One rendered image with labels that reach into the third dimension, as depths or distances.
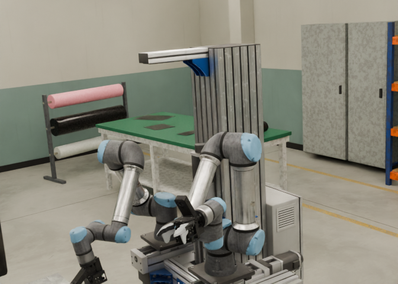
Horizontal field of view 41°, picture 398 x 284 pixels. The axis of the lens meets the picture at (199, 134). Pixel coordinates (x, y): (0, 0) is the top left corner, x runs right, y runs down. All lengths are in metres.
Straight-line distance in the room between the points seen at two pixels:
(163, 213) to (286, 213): 0.63
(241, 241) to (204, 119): 0.64
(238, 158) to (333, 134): 5.69
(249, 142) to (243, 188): 0.20
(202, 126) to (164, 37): 7.40
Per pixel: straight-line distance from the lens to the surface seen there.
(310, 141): 8.14
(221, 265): 2.42
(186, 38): 10.23
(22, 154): 8.98
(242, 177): 2.23
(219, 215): 2.05
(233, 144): 2.19
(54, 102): 7.75
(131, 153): 2.49
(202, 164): 2.23
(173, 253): 2.86
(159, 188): 6.25
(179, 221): 1.90
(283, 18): 8.70
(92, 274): 2.48
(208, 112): 2.54
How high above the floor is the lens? 2.15
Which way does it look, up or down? 12 degrees down
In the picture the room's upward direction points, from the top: 3 degrees counter-clockwise
